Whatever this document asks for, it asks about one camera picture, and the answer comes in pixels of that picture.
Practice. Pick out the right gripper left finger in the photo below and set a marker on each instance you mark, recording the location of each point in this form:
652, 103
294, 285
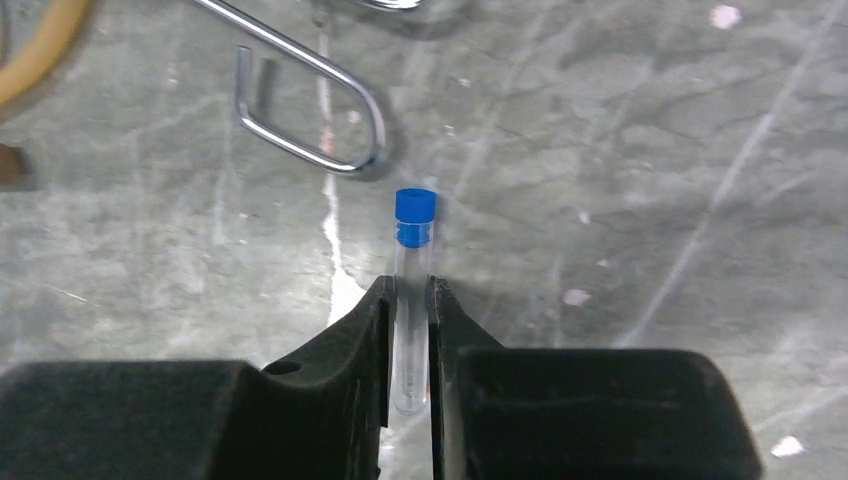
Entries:
315, 413

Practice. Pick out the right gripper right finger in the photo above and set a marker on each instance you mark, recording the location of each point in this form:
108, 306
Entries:
584, 413

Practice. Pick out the amber rubber tubing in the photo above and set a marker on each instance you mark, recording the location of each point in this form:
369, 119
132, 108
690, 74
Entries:
49, 44

